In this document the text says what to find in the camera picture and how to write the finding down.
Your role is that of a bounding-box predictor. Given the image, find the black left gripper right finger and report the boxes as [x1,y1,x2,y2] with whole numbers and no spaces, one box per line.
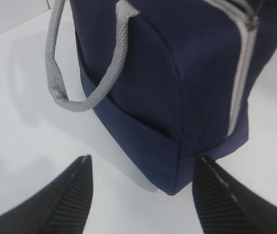
[192,156,277,234]

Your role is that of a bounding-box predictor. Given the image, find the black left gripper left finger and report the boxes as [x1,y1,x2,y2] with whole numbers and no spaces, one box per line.
[0,155,93,234]

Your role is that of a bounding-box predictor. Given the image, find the navy blue lunch bag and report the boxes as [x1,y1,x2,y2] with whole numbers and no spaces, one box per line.
[45,0,277,195]

